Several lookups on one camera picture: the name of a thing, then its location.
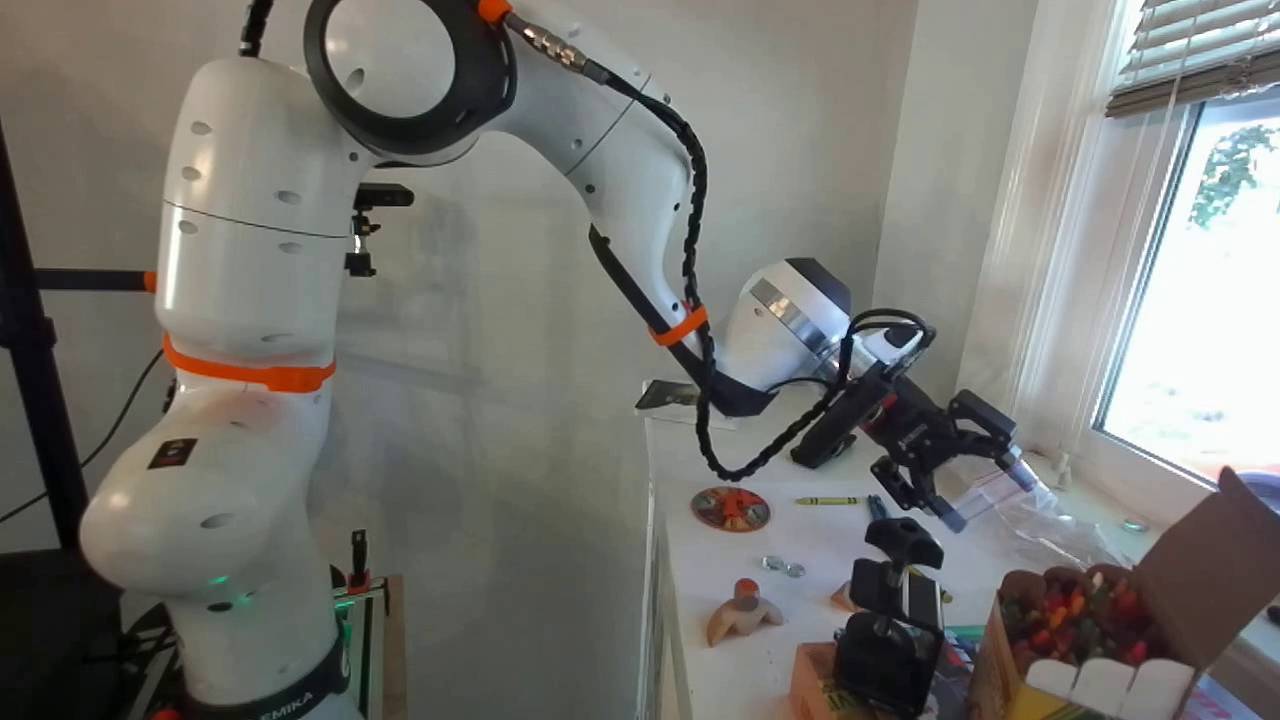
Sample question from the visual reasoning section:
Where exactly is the small figurine toy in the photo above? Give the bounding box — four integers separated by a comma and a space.
704, 575, 784, 642

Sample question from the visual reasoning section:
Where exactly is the window blind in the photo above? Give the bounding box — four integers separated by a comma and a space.
1108, 0, 1280, 115

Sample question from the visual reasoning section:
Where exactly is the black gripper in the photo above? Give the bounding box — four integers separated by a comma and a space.
791, 373, 1040, 531

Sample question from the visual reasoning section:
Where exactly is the green crayon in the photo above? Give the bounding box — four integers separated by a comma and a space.
794, 495, 859, 506

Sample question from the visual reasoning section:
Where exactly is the cardboard box of toys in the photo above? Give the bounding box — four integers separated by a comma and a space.
967, 467, 1280, 720

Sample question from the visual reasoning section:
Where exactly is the wooden tray box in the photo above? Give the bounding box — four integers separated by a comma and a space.
788, 642, 867, 720

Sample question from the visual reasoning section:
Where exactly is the clear plastic bag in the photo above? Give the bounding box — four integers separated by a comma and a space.
944, 458, 1055, 531

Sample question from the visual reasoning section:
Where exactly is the bird picture book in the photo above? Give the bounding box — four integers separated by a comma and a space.
637, 378, 700, 413

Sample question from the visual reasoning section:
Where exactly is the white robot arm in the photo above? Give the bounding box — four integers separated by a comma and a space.
79, 0, 1034, 720

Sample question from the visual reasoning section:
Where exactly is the colourful round disc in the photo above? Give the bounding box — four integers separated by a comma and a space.
691, 485, 770, 531

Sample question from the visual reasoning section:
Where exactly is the black stereo camera on mount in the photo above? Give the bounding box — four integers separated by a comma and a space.
350, 185, 417, 213

